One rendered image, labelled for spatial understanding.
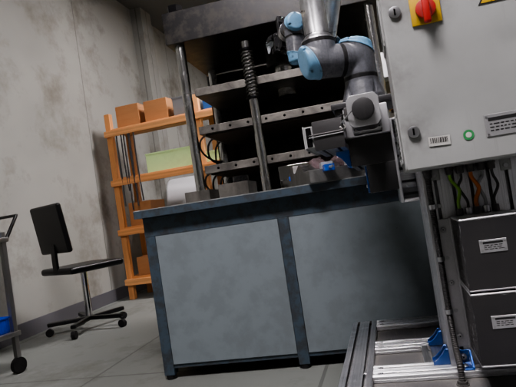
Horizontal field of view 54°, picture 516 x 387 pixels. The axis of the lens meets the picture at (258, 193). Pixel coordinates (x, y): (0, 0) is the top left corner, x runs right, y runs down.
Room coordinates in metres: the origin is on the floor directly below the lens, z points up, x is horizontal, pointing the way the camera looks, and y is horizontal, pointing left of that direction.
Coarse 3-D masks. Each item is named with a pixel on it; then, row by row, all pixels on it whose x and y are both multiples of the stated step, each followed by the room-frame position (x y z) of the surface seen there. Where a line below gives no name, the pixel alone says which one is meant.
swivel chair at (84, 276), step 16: (48, 208) 3.70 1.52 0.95; (48, 224) 3.75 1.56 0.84; (64, 224) 3.66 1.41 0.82; (48, 240) 3.81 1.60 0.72; (64, 240) 3.67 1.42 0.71; (48, 272) 3.85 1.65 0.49; (64, 272) 3.70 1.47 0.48; (80, 272) 3.70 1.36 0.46; (64, 320) 3.90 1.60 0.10; (80, 320) 3.80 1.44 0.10; (48, 336) 3.87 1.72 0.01
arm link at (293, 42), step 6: (288, 36) 2.00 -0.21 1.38; (294, 36) 1.99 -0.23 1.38; (300, 36) 1.99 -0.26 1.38; (288, 42) 2.00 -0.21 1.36; (294, 42) 1.99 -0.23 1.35; (300, 42) 1.99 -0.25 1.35; (288, 48) 2.01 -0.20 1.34; (294, 48) 1.99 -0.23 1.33; (288, 54) 2.01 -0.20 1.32; (294, 54) 1.99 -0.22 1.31; (294, 60) 2.00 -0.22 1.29
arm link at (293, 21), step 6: (294, 12) 1.98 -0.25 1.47; (288, 18) 1.97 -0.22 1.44; (294, 18) 1.97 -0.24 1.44; (300, 18) 1.97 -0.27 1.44; (282, 24) 2.04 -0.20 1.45; (288, 24) 1.97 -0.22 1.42; (294, 24) 1.97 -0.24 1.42; (300, 24) 1.97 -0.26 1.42; (282, 30) 2.04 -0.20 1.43; (288, 30) 1.99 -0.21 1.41; (294, 30) 1.98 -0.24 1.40; (300, 30) 2.00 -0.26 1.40
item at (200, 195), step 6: (192, 192) 2.55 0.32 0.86; (198, 192) 2.54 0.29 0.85; (204, 192) 2.53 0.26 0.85; (210, 192) 2.55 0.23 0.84; (216, 192) 2.64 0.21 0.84; (186, 198) 2.55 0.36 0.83; (192, 198) 2.55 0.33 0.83; (198, 198) 2.54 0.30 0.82; (204, 198) 2.54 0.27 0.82; (210, 198) 2.53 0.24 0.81; (216, 198) 2.63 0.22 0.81
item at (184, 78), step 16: (368, 16) 2.90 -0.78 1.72; (368, 32) 2.91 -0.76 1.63; (176, 48) 3.14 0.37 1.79; (384, 80) 2.91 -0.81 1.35; (192, 112) 3.14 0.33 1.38; (192, 128) 3.13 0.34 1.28; (192, 144) 3.13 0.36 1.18; (224, 144) 3.80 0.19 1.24; (192, 160) 3.14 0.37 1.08; (224, 160) 3.80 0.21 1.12
